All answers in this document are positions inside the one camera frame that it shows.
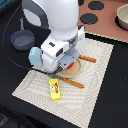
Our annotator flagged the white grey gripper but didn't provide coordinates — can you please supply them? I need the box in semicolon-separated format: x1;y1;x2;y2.
41;26;85;72

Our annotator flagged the small grey frying pan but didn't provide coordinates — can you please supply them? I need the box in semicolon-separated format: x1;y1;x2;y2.
11;19;35;50

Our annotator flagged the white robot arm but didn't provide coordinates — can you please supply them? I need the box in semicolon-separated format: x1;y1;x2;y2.
22;0;85;72

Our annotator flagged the round wooden plate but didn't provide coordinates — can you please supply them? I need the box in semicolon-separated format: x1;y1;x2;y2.
58;59;82;78

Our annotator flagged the yellow butter box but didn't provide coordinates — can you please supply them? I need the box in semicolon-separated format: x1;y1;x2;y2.
49;78;61;101

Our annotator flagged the beige woven placemat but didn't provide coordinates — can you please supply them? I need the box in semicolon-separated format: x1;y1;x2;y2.
12;38;113;128

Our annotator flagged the cream bowl on stove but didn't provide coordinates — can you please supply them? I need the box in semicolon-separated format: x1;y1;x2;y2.
117;4;128;30

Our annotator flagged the wooden handled toy knife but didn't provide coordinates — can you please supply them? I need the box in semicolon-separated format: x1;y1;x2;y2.
78;55;96;63

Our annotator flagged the wooden handled toy fork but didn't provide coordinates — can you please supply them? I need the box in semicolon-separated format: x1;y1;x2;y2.
59;77;84;88

